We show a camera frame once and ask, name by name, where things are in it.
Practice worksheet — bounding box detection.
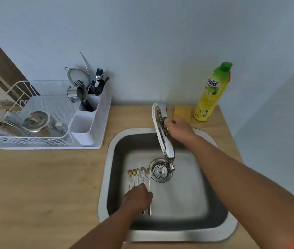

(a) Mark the thin metal blue-handled tool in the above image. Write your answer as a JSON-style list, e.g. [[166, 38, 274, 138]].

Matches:
[[80, 52, 93, 83]]

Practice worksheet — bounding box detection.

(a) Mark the person's left forearm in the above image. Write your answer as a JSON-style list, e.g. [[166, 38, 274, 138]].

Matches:
[[69, 206, 137, 249]]

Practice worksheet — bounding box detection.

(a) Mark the person's left hand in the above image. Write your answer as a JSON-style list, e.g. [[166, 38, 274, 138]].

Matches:
[[122, 183, 154, 219]]

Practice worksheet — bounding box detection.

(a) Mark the chrome faucet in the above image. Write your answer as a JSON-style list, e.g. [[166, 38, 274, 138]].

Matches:
[[153, 103, 176, 172]]

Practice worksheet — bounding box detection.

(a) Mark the steel sink drain strainer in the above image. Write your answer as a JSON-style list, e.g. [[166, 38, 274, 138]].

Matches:
[[149, 158, 175, 183]]

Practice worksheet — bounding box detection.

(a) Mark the thin white spoon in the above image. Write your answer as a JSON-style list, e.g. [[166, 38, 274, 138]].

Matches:
[[136, 167, 140, 217]]

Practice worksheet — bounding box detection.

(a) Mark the yellow sponge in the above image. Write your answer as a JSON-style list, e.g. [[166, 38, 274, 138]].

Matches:
[[173, 105, 192, 123]]

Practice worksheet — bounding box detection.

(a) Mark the steel cup with black handle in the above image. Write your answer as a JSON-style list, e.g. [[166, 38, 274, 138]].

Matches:
[[67, 85, 95, 112]]

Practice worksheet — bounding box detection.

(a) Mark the small grey kitchen tool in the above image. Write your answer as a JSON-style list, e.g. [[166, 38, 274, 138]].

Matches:
[[51, 121, 68, 135]]

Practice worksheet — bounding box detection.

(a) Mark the white cutlery holder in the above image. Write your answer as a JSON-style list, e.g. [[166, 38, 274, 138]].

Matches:
[[68, 86, 105, 147]]

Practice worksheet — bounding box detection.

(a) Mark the silver spoon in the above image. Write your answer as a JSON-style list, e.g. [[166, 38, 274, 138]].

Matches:
[[146, 167, 153, 216], [139, 167, 147, 215]]

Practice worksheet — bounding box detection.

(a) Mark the stainless steel sink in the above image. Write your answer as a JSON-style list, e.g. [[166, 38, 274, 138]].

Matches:
[[97, 128, 238, 243]]

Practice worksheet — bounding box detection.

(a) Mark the person's right hand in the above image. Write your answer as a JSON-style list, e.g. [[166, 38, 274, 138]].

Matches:
[[164, 118, 198, 149]]

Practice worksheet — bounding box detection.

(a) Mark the white plastic drainer tray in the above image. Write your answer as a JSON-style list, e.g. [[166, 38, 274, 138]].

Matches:
[[0, 86, 112, 150]]

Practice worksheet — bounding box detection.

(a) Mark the person's right forearm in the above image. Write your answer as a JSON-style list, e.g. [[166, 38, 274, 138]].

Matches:
[[184, 135, 294, 249]]

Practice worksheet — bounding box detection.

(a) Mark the steel mesh strainer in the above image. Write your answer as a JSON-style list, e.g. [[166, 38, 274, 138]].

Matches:
[[64, 66, 90, 87]]

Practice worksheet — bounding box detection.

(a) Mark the yellow dish soap bottle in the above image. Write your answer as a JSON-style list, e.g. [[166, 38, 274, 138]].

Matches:
[[193, 61, 233, 122]]

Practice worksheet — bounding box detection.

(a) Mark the white faucet hose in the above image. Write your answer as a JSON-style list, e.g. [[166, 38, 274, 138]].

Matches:
[[151, 103, 167, 158]]

